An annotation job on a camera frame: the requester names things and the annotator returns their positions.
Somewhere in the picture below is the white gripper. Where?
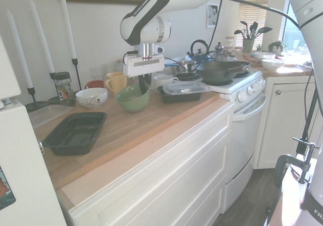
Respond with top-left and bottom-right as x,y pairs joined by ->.
123,55 -> 166,96

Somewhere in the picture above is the green ceramic bowl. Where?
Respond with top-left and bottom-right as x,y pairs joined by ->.
115,83 -> 151,113

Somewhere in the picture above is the wide white mug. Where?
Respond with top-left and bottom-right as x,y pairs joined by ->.
152,74 -> 180,91

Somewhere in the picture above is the yellow mug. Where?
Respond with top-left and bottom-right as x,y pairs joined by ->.
104,72 -> 128,97

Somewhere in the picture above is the black container with clear lid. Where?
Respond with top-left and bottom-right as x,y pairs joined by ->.
155,81 -> 212,104

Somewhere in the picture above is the clear drinking glass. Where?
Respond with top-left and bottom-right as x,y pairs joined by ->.
90,66 -> 105,82

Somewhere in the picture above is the red mug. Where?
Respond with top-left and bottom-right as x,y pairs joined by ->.
84,80 -> 105,90

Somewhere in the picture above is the white bowl with swirl pattern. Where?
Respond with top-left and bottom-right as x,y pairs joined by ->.
75,87 -> 109,109

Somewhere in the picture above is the blue kettle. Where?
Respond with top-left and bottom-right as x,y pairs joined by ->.
187,39 -> 213,63

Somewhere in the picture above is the black wok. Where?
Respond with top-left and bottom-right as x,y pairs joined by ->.
195,60 -> 252,84

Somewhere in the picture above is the glass french press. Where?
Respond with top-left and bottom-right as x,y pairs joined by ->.
214,41 -> 226,62

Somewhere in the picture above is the glass jar with dark lid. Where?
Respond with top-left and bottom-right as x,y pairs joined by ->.
53,71 -> 76,102

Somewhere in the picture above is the black plastic takeout tray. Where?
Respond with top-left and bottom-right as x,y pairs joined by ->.
41,111 -> 107,157

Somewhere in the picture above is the white drawer cabinet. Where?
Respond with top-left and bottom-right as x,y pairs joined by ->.
67,101 -> 236,226

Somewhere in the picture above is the clear plastic lid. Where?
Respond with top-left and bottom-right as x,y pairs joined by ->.
27,104 -> 75,130

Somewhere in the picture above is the white kitchen stove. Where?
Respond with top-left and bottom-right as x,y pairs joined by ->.
151,56 -> 268,214

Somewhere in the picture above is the green utensil holder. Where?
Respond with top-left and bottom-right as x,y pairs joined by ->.
242,38 -> 255,53

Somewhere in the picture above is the potted green plant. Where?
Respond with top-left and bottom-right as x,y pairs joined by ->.
234,21 -> 274,40

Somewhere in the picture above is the white serving bowl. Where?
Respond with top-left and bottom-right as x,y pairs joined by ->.
261,58 -> 285,71
253,51 -> 277,63

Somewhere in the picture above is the wooden window blind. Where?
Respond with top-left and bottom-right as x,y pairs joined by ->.
238,0 -> 270,53

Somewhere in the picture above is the succulent plant in white pot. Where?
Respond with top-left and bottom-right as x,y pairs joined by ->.
267,40 -> 288,55

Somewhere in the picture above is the white cabinet with round knob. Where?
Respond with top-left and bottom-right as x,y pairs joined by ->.
255,75 -> 319,170

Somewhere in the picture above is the colourful fridge magnet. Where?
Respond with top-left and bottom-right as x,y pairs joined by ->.
0,165 -> 17,211

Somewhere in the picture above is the black metal clamp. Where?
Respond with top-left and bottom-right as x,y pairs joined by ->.
273,136 -> 320,189

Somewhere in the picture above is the white robot mounting table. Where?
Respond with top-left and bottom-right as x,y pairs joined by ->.
266,157 -> 317,226

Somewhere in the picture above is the steel saucepan with blue handle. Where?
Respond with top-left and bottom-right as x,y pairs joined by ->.
165,60 -> 198,74

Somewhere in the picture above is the black and white wall print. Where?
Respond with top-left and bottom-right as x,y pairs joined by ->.
207,3 -> 220,29

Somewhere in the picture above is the black camera stand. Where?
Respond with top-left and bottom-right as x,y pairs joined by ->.
296,73 -> 319,154

